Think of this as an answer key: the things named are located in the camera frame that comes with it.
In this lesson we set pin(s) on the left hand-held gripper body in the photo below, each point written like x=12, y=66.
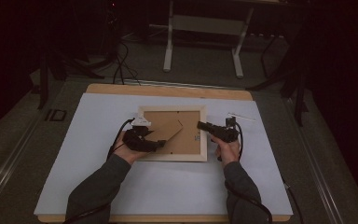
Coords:
x=135, y=140

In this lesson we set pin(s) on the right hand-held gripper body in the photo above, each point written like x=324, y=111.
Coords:
x=227, y=133

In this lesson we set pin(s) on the wooden picture frame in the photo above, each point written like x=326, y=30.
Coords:
x=186, y=140

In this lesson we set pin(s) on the person's left hand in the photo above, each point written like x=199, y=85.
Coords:
x=126, y=154

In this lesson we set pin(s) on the person's right hand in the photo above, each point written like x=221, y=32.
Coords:
x=228, y=152

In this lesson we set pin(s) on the white table mat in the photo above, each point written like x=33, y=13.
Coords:
x=167, y=186

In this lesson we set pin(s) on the black floor socket plate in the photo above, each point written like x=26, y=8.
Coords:
x=56, y=115

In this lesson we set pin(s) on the black metal stand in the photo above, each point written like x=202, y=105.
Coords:
x=300, y=93
x=43, y=81

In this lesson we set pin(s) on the dark equipment rack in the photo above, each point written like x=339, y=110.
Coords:
x=112, y=28

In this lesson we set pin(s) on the white metal desk frame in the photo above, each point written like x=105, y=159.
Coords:
x=167, y=53

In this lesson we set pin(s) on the metal floor rail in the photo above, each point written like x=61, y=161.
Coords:
x=9, y=165
x=320, y=174

